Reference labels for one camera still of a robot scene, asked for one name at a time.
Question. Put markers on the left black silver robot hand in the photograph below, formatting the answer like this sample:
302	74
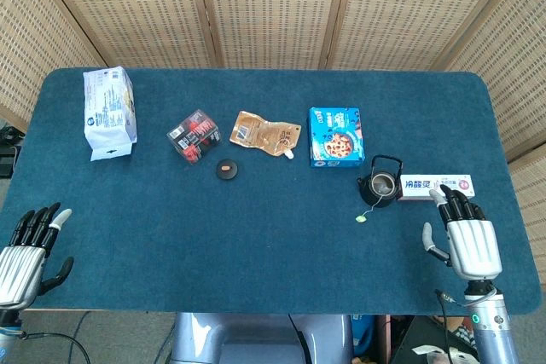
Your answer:
21	268

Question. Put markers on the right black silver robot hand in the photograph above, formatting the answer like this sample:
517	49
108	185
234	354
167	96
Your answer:
473	249

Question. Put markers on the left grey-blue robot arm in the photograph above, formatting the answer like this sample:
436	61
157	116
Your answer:
6	338

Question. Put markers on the black cast iron teapot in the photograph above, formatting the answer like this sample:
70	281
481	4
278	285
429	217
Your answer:
366	196

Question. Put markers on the white printed paper bag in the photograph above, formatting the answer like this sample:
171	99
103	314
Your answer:
108	112

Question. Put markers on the black round lid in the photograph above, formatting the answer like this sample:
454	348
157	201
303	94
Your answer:
226	172

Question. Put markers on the woven rattan screen panel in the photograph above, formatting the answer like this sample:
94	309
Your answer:
533	210
512	61
128	10
405	10
273	10
34	40

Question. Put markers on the white pink toothpaste box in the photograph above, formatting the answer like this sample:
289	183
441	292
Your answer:
418	187

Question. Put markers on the black floor equipment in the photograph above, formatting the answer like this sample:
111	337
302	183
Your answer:
6	163

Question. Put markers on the white crumpled paper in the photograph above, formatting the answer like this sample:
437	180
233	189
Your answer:
435	355

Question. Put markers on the blue plastic container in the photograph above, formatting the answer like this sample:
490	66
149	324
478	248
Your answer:
362	334

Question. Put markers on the blue cookie box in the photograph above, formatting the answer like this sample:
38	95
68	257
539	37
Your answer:
337	138

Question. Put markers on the black red clear box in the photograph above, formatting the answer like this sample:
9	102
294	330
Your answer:
194	136

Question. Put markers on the blue felt table mat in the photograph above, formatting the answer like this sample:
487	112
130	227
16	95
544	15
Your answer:
256	232

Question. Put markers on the grey-blue robot torso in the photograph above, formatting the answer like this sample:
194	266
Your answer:
256	338

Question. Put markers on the brown spout pouch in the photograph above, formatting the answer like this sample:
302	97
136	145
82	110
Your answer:
260	134

